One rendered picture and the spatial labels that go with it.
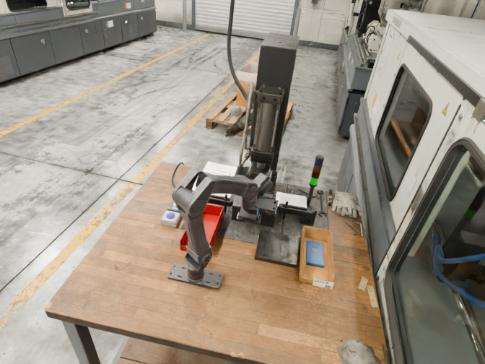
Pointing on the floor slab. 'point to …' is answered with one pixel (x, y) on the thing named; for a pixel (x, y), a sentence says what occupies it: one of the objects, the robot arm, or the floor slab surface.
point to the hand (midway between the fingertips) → (249, 213)
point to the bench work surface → (134, 252)
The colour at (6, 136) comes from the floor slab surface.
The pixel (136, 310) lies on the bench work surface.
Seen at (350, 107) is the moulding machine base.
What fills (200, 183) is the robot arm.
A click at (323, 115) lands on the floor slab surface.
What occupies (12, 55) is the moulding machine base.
